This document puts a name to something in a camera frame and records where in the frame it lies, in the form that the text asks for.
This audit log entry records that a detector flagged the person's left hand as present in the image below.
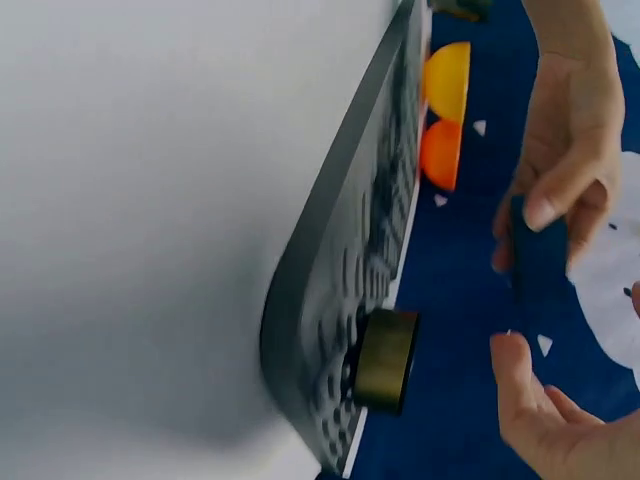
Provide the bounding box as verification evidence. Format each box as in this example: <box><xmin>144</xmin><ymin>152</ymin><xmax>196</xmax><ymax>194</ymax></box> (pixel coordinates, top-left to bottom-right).
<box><xmin>491</xmin><ymin>49</ymin><xmax>627</xmax><ymax>276</ymax></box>

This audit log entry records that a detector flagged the person's right hand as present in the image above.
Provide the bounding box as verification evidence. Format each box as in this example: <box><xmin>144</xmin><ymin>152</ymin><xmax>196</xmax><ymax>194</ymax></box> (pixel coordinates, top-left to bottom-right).
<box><xmin>488</xmin><ymin>333</ymin><xmax>640</xmax><ymax>480</ymax></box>

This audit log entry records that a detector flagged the dark blue block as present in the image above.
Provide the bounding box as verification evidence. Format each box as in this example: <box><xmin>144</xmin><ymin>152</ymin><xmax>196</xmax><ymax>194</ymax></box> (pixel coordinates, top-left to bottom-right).
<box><xmin>508</xmin><ymin>194</ymin><xmax>572</xmax><ymax>307</ymax></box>

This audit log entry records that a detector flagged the person's left forearm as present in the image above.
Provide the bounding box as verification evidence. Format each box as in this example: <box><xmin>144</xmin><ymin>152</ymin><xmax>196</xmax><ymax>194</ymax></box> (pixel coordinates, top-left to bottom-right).
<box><xmin>521</xmin><ymin>0</ymin><xmax>621</xmax><ymax>57</ymax></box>

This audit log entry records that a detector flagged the orange half ball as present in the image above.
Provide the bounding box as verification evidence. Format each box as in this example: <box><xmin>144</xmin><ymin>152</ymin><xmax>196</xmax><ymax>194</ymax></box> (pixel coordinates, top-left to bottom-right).
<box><xmin>418</xmin><ymin>119</ymin><xmax>464</xmax><ymax>193</ymax></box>

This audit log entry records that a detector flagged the yellow half ball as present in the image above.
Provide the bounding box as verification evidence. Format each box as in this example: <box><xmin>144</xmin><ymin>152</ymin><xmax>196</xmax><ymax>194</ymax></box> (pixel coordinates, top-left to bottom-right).
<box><xmin>422</xmin><ymin>41</ymin><xmax>472</xmax><ymax>124</ymax></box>

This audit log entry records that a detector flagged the dark green rounded piece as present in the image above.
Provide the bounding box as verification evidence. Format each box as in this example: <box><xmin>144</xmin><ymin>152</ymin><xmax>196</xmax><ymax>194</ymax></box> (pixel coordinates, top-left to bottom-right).
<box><xmin>432</xmin><ymin>0</ymin><xmax>494</xmax><ymax>24</ymax></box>

